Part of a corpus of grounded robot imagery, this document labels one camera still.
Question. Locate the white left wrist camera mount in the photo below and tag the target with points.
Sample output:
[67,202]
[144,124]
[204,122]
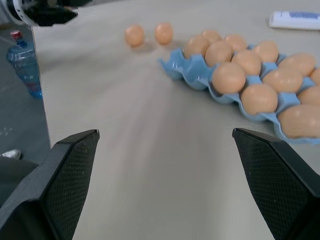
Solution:
[25,17]

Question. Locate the white blue flat box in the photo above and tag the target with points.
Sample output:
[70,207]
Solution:
[292,21]

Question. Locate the red capped bottle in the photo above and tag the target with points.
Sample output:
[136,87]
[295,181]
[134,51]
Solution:
[16,34]

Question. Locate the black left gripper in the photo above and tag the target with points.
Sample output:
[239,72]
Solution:
[52,15]

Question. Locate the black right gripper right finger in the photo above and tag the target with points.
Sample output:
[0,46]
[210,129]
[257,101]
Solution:
[275,180]

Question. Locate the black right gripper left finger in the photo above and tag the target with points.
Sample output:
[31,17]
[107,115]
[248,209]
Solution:
[62,180]

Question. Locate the loose brown egg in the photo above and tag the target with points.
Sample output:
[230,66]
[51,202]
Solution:
[163,33]
[134,35]

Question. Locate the white shoe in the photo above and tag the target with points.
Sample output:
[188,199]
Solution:
[11,154]

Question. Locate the blue plastic egg tray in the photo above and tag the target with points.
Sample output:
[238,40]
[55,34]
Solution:
[197,75]

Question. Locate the blue water bottle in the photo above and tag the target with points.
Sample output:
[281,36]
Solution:
[25,67]

